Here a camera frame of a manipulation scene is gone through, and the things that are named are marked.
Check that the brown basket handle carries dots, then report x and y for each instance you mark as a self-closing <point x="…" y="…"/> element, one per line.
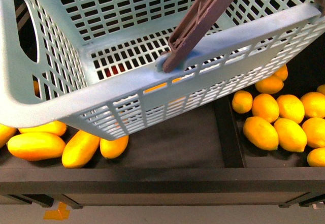
<point x="194" y="25"/>

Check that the black display tray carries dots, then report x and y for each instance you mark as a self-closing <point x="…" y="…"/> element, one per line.
<point x="198" y="158"/>

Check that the light blue plastic basket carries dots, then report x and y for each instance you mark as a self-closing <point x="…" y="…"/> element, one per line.
<point x="96" y="65"/>

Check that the orange floor tape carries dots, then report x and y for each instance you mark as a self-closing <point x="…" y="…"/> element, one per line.
<point x="61" y="213"/>

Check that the yellow mango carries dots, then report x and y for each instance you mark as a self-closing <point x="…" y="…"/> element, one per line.
<point x="79" y="150"/>
<point x="56" y="127"/>
<point x="113" y="148"/>
<point x="36" y="146"/>

